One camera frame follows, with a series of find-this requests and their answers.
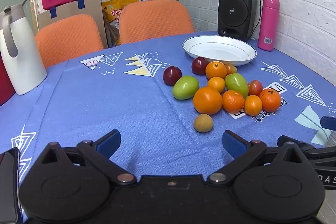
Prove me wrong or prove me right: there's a white thermos jug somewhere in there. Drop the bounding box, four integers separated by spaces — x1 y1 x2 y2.
0 4 48 95

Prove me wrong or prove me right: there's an orange chair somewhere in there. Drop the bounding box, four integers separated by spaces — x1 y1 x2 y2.
35 14 104 68
119 0 195 45

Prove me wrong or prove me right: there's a blue printed tablecloth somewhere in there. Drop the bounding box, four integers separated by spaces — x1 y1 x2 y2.
0 30 336 224

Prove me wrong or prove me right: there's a white plate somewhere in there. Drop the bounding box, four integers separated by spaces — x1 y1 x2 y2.
183 35 257 66

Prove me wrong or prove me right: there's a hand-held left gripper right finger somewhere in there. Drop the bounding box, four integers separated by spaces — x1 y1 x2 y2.
207 130 311 186

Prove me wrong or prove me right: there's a small tangerine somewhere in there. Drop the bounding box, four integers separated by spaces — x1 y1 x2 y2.
205 61 227 80
222 90 245 113
207 77 226 94
244 95 263 116
259 89 281 112

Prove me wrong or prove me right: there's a black speaker cable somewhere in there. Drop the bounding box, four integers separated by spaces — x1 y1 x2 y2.
248 0 262 39

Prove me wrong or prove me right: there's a small red-yellow fruit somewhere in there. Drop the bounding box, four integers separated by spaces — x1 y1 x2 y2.
224 63 238 75

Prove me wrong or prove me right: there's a brown round fruit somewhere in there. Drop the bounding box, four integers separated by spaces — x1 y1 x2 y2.
194 114 214 132

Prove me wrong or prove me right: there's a small red apple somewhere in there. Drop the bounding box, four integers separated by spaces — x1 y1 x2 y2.
247 80 264 96

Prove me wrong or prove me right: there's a red container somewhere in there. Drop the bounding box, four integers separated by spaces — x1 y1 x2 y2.
0 59 16 106

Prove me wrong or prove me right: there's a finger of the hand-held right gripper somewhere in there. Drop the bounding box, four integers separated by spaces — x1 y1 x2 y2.
277 135 336 169
320 116 336 131

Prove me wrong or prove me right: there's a large orange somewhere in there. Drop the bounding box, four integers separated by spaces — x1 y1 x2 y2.
193 86 223 115

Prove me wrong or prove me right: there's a green jujube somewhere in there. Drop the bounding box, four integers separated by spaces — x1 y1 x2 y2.
225 73 249 98
172 76 200 100

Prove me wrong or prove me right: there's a pink bottle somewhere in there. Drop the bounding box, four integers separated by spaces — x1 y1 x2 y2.
257 0 280 52

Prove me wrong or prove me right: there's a dark red plum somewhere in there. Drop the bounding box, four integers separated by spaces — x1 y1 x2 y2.
191 57 210 75
163 66 182 86

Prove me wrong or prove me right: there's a black speaker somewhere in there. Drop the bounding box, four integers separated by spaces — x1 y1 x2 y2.
217 0 259 41

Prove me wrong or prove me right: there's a cardboard sheet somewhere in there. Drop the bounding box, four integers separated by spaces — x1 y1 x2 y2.
29 0 109 50

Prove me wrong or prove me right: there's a yellow plastic bag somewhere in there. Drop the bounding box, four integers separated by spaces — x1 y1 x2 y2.
102 0 139 46

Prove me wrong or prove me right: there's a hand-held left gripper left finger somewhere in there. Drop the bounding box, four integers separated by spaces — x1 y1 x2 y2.
37 130 137 186

